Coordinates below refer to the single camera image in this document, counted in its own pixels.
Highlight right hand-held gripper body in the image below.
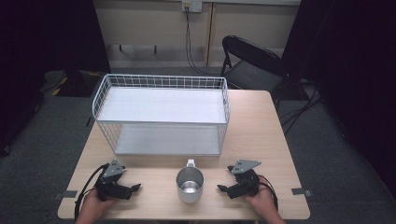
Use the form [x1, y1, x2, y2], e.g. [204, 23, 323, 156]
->
[226, 159, 262, 200]

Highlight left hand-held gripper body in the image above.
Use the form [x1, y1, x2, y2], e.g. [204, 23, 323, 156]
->
[94, 158, 134, 202]

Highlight silver metal cup white handle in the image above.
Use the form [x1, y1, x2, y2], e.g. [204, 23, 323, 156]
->
[176, 159, 205, 204]

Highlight white wire shelf rack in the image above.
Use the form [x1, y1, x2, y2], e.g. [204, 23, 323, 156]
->
[92, 73, 232, 158]

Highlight person's left hand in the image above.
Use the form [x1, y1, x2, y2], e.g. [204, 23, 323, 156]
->
[81, 188, 119, 217]

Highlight person's right hand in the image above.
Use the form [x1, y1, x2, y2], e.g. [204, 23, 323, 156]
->
[244, 178, 278, 217]

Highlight grey tape strip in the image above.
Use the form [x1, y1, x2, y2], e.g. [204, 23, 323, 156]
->
[53, 189, 78, 201]
[290, 187, 314, 198]

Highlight black folding chair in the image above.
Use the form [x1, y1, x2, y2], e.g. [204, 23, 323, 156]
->
[219, 35, 301, 101]

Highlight dark stand base yellow tape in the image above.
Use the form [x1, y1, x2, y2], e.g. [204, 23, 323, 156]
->
[39, 69, 106, 98]

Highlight black curtain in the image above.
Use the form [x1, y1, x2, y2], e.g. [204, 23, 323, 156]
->
[280, 0, 396, 200]
[0, 0, 112, 157]

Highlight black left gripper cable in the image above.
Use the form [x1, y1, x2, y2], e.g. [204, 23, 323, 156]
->
[73, 163, 109, 222]

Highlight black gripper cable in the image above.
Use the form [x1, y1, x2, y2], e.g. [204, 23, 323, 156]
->
[73, 163, 109, 222]
[257, 175, 279, 210]

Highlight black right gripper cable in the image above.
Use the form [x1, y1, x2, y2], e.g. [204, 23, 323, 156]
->
[257, 175, 279, 210]

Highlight black floor cables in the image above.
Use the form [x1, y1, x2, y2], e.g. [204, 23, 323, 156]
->
[279, 81, 325, 135]

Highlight black wall outlet cable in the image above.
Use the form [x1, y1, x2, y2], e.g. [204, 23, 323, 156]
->
[184, 7, 220, 77]

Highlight white wall outlet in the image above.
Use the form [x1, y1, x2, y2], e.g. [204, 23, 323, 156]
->
[181, 0, 204, 14]

